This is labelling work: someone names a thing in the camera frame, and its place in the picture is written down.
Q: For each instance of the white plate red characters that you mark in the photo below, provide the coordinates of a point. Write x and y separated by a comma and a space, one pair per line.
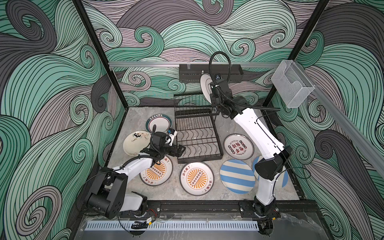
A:
238, 147

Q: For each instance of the blue striped plate large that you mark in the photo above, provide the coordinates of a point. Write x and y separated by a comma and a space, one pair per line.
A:
237, 176

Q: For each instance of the black wire dish rack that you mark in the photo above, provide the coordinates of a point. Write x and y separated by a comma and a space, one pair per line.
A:
195, 123

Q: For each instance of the orange sunburst plate centre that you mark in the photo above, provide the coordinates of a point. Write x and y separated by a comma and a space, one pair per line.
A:
197, 179

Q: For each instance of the aluminium rail back wall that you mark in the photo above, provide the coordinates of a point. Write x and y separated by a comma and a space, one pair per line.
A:
141, 64

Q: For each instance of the orange sunburst plate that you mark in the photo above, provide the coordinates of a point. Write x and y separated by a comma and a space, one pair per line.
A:
197, 179
159, 173

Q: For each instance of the cream plate black drawing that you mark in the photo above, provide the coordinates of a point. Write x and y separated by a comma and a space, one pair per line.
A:
135, 142

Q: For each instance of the aluminium rail wall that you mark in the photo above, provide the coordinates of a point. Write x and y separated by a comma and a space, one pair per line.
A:
355, 106
141, 64

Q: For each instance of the white plate green flower outline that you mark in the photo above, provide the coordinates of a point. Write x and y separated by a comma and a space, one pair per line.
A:
205, 81

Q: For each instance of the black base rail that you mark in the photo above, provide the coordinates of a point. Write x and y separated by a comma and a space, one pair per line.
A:
244, 209

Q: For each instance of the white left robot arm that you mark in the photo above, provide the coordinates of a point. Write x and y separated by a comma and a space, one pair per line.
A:
107, 195

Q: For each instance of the clear acrylic wall box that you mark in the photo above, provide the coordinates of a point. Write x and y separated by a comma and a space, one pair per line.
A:
292, 83

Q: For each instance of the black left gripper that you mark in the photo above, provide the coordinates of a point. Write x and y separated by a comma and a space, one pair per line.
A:
178, 152

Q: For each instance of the orange sunburst plate left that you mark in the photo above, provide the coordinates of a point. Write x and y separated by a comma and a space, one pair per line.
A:
159, 173

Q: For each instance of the black wall-mounted tray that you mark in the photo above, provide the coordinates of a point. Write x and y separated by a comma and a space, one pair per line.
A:
192, 73

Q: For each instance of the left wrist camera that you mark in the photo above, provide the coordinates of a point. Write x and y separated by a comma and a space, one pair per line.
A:
171, 136

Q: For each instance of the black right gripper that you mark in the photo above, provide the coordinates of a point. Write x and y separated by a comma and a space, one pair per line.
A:
213, 101

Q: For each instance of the green-rimmed white plate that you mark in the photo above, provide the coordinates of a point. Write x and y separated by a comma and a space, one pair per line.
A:
163, 123

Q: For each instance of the white slotted cable duct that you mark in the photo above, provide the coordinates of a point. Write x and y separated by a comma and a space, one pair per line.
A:
175, 226

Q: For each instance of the blue striped plate right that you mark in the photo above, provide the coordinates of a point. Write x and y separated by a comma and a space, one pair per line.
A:
282, 180

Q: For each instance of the aluminium rail right wall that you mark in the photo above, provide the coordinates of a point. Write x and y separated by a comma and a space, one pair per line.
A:
355, 106

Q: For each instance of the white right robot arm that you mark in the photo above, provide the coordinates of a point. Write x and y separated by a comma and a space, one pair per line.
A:
275, 154

